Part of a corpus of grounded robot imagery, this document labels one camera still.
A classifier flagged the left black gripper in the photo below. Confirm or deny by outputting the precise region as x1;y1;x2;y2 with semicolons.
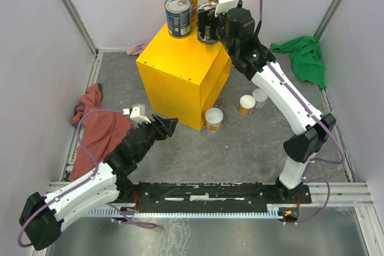
136;113;178;161

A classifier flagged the blue can with pull-tab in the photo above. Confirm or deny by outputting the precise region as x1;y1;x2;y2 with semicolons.
196;2;219;45

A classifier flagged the blue can metal pull-tab lid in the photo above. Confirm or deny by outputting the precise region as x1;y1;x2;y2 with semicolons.
164;0;191;38

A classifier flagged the short orange can white lid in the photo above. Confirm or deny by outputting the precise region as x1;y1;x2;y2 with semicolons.
238;95;256;115

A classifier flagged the short green can clear lid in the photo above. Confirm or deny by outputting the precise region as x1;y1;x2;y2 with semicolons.
252;88;268;109

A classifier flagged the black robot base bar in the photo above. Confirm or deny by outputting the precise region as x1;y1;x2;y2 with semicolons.
116;182;312;212

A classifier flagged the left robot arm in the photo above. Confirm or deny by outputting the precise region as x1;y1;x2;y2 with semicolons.
17;115;178;251

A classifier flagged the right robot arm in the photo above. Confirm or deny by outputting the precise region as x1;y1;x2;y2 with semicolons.
197;7;336;203

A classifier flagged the short can white lid front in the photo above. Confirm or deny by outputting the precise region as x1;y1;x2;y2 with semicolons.
205;107;223;132

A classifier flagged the yellow open shelf cabinet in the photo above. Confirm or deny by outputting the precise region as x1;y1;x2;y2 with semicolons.
136;23;231;131

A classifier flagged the red cloth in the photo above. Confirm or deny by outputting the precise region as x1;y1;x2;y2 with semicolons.
69;83;133;181

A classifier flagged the pink cloth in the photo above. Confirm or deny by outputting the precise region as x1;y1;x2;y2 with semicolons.
126;40;150;56

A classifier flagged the green cloth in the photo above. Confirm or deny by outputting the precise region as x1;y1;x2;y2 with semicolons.
271;36;326;89

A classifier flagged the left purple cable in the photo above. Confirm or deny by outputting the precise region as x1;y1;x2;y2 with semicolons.
16;108;131;247

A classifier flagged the white slotted cable duct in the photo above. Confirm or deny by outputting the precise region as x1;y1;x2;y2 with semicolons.
86;206;293;219

